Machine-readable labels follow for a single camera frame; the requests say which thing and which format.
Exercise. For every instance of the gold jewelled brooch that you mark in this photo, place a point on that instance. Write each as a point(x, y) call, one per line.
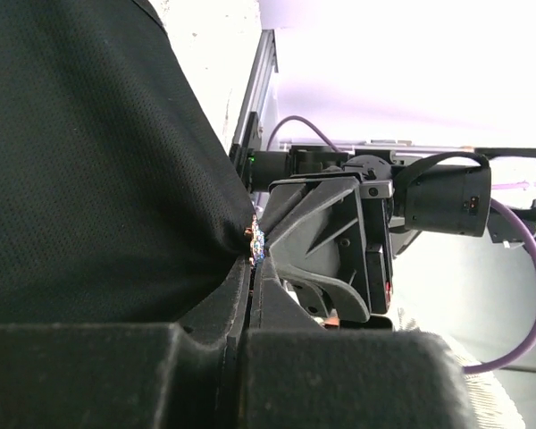
point(255, 236)

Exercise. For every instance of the black t-shirt garment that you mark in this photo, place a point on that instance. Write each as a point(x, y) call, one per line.
point(117, 201)

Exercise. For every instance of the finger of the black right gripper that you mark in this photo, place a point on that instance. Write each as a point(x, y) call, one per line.
point(325, 283)
point(325, 227)

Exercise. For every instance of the aluminium rail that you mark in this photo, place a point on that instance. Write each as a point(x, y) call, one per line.
point(260, 95)

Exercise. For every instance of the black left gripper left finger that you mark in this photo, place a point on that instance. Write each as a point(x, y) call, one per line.
point(171, 375)

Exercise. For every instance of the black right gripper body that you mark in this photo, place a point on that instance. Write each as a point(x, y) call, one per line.
point(444, 193)

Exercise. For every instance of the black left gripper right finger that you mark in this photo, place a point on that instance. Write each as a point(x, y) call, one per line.
point(294, 375)

